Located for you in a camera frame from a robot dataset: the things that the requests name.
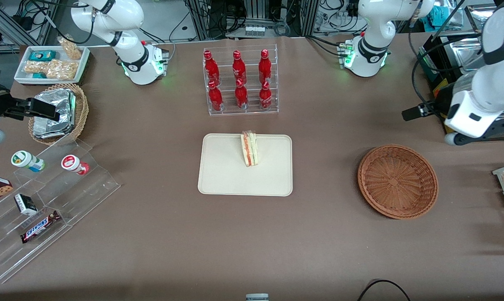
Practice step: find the clear acrylic stepped stand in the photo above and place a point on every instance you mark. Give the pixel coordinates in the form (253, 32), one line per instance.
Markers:
(80, 192)

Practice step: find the aluminium frame rack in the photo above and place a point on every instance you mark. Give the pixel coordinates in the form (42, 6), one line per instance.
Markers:
(252, 12)

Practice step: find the clear acrylic bottle rack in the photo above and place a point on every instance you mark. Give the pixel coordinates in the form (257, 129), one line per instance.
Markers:
(252, 106)

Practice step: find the light tan wicker basket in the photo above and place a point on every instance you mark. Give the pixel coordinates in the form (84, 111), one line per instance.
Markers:
(81, 113)

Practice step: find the white power strip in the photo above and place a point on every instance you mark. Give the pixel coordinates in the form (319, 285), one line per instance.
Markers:
(255, 30)

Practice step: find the brown round wicker basket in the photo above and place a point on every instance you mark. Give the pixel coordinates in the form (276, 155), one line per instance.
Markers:
(396, 182)

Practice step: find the Snickers chocolate bar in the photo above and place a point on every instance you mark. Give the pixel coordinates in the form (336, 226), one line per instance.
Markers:
(39, 228)

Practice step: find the small teal snack packet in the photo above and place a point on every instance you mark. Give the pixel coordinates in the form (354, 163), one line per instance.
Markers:
(39, 75)

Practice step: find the stainless steel tray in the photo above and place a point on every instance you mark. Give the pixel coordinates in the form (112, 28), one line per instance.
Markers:
(465, 50)

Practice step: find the brown table covering sheet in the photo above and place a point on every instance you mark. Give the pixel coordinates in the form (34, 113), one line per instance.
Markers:
(151, 234)

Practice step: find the small black white carton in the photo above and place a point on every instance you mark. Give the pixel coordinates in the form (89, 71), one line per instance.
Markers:
(25, 205)

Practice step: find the red lidded white cup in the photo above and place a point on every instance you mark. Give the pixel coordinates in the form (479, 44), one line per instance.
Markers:
(72, 163)

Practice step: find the white rectangular snack tray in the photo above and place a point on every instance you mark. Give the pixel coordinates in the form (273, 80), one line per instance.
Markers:
(21, 74)

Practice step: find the triangular sandwich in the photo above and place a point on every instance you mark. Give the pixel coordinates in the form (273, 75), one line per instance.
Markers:
(250, 148)

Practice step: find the beige rectangular tray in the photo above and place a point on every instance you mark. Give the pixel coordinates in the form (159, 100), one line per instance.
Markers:
(222, 171)

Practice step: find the aluminium foil container stack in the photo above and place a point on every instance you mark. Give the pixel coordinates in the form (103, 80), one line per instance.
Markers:
(53, 125)

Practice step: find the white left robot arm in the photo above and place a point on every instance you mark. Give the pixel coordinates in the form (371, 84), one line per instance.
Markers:
(373, 50)

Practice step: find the teal cloth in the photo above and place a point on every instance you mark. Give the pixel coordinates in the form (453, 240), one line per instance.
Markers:
(442, 16)

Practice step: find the yellow button panel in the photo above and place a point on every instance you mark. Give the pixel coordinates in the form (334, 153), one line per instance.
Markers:
(438, 88)

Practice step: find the red cola bottle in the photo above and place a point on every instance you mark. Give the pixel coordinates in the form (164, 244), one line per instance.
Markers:
(215, 99)
(238, 69)
(265, 98)
(241, 96)
(265, 67)
(211, 69)

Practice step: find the green lidded white cup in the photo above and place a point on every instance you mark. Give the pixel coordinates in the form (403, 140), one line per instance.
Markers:
(24, 160)

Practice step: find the large teal snack packet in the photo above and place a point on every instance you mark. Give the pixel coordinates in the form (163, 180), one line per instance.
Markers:
(43, 55)

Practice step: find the small grey device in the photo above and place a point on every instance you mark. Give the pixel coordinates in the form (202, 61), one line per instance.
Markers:
(257, 297)

